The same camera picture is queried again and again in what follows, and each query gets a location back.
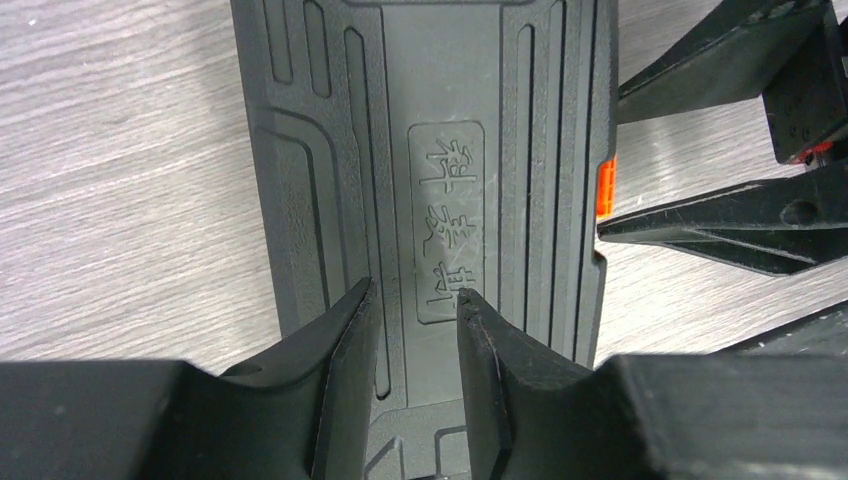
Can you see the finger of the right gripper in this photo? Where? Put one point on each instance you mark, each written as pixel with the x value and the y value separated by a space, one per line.
pixel 729 56
pixel 777 227

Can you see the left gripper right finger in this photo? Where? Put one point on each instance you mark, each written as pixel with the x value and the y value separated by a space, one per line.
pixel 770 407

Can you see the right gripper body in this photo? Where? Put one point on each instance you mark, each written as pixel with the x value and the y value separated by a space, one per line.
pixel 806 102

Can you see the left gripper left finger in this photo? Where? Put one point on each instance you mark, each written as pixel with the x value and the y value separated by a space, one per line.
pixel 298 410

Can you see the black tool kit case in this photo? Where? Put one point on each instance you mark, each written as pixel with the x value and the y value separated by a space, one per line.
pixel 431 146

